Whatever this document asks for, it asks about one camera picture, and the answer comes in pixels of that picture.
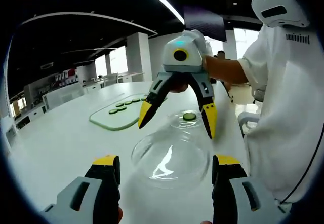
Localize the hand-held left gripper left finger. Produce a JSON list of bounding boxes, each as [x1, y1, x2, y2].
[[40, 155, 121, 224]]

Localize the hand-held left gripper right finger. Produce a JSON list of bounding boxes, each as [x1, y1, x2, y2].
[[211, 154, 291, 224]]

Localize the round green cucumber slice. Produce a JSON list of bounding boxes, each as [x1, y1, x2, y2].
[[182, 112, 197, 122]]

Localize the clear petri dish base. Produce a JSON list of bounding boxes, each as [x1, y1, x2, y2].
[[169, 110, 207, 133]]

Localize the cluster of cucumber slices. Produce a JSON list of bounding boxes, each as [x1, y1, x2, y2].
[[108, 96, 150, 115]]

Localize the clear petri dish lid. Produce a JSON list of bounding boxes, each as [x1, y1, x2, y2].
[[131, 129, 211, 190]]

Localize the person's right hand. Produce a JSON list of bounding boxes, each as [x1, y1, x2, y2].
[[169, 76, 189, 94]]

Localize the hanging dark screen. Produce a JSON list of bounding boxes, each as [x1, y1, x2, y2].
[[183, 5, 227, 43]]

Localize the white armchair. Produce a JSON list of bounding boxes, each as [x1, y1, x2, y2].
[[237, 111, 262, 136]]

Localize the row of white desks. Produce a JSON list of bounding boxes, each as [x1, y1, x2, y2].
[[82, 72, 145, 89]]

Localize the glass cutting board green rim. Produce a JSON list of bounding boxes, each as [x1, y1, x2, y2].
[[89, 93, 152, 131]]

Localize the curved ceiling light strip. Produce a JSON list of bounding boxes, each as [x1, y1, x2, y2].
[[133, 0, 186, 25]]

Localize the shelves of red white boxes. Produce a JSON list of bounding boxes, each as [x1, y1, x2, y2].
[[54, 68, 78, 86]]

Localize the white worn device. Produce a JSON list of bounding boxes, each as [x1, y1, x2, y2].
[[251, 0, 311, 28]]

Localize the black cable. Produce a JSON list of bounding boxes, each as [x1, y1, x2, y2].
[[278, 122, 324, 206]]

